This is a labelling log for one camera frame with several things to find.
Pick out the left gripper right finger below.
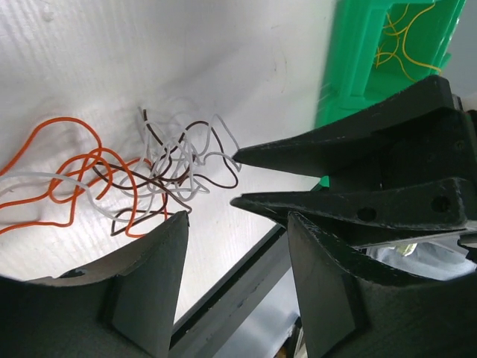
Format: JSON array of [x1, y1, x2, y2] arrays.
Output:
[[288, 213, 476, 357]]

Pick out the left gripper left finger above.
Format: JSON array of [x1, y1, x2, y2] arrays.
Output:
[[1, 211, 189, 357]]

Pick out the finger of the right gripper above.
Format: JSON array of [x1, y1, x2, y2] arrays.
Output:
[[230, 178, 476, 246], [233, 75, 470, 186]]

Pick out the yellow wire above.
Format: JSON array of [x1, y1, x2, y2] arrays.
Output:
[[374, 1, 443, 83]]

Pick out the dark brown wire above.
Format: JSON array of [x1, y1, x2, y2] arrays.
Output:
[[91, 107, 239, 238]]

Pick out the green compartment tray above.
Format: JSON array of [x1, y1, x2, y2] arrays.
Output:
[[315, 0, 465, 127]]

